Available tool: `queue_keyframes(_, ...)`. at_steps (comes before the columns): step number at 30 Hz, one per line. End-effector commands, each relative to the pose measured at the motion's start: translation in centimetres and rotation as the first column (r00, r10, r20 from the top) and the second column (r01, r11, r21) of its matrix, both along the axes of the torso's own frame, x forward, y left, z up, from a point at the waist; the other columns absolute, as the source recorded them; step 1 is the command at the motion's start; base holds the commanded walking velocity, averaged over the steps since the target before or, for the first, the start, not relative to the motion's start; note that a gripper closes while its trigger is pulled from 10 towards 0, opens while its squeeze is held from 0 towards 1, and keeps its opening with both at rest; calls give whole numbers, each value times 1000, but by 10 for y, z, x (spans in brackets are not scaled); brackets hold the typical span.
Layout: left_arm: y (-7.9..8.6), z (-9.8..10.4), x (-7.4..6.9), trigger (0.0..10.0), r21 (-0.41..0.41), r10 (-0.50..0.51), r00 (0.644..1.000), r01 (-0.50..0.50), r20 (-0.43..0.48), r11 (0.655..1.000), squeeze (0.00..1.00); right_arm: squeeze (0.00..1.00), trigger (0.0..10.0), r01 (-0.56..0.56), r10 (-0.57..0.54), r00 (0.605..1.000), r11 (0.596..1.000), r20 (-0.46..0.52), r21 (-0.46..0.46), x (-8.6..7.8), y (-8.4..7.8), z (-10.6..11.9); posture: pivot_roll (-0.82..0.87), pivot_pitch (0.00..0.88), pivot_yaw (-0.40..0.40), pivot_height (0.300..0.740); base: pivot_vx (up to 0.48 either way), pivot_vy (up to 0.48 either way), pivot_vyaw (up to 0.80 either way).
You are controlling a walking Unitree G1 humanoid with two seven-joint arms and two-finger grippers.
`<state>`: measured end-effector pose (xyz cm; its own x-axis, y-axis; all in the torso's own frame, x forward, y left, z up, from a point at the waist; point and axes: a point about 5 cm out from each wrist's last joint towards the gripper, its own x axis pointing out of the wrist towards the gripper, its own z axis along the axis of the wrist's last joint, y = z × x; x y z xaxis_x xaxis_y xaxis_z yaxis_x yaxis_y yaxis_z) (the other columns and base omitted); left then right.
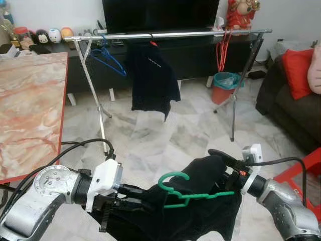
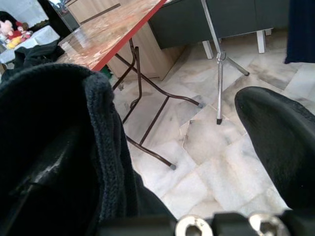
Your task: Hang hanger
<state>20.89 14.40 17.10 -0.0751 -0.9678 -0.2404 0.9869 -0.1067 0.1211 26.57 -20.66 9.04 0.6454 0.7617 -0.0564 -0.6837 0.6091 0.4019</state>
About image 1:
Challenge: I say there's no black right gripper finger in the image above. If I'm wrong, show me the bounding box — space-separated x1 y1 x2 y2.
208 149 239 169

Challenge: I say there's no green plastic hanger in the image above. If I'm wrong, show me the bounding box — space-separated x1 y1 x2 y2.
158 172 236 209

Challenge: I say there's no black knit garment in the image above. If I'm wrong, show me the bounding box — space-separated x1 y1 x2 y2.
90 155 244 241

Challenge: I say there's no blue plastic hanger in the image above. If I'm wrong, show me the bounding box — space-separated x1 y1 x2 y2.
90 34 127 77

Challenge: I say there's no red bin with teal bag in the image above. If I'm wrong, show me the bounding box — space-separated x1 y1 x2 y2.
211 72 241 105

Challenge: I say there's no red plastic stool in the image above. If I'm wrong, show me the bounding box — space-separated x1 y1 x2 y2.
273 147 321 221

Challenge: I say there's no brown fabric sofa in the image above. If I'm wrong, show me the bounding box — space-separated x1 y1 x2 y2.
256 55 321 154

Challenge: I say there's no small black floor box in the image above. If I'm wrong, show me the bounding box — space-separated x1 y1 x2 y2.
248 70 266 80

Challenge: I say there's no black television console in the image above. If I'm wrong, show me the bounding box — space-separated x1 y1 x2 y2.
28 31 269 103

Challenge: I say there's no navy blue garment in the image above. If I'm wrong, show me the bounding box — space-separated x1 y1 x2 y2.
124 41 181 121

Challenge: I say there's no red cushion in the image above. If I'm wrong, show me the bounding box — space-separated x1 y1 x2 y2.
282 49 315 100

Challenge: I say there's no white lace covered side table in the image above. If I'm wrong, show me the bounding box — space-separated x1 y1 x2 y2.
268 40 309 63

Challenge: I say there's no pink cat face cushion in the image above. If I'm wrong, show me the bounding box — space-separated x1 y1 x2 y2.
307 48 321 95

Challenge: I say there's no silver metal clothes rack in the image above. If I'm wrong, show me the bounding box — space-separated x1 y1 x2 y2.
64 29 273 156

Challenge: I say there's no marble pattern folding table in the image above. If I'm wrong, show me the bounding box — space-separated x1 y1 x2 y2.
0 52 69 185

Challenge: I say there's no red robed figurine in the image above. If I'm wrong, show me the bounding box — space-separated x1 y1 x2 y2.
226 0 260 31

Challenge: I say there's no black flat television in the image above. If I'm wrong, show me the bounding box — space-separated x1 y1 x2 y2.
102 0 220 35

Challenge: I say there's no orange round doll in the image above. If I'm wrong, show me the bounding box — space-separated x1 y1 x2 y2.
60 27 74 40

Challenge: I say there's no white round doll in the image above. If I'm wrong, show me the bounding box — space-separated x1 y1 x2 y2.
49 28 62 43

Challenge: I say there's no black haired round doll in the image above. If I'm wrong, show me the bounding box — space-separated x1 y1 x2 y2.
34 29 51 46

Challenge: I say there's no red lidded glass jar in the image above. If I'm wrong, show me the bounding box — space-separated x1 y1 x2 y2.
14 27 31 50

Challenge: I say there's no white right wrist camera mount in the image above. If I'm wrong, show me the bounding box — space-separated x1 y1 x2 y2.
240 144 264 195

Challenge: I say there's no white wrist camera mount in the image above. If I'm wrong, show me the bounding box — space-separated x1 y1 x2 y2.
240 144 264 195
85 159 123 211

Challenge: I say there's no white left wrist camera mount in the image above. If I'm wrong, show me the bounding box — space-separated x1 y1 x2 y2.
85 159 123 211

